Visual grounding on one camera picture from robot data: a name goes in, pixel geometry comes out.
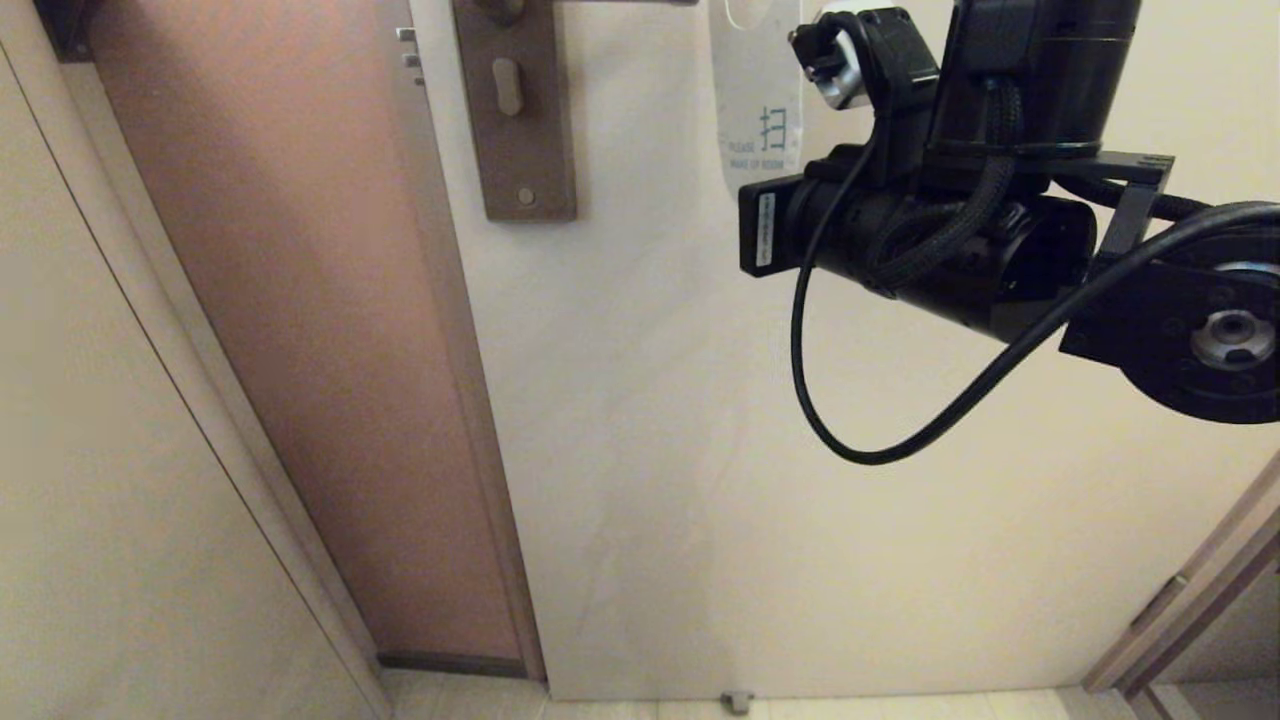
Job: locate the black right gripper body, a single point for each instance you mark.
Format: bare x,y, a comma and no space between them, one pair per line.
845,235

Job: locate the white and blue door hanger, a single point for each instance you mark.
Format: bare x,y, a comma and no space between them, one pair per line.
755,90

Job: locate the white room door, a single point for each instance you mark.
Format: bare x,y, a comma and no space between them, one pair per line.
700,500

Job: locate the small grey floor doorstop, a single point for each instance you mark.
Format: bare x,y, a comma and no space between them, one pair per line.
737,702

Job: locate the beige door jamb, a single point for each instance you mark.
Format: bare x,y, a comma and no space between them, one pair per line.
225,400

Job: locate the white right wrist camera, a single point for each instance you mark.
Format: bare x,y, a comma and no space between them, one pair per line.
845,75

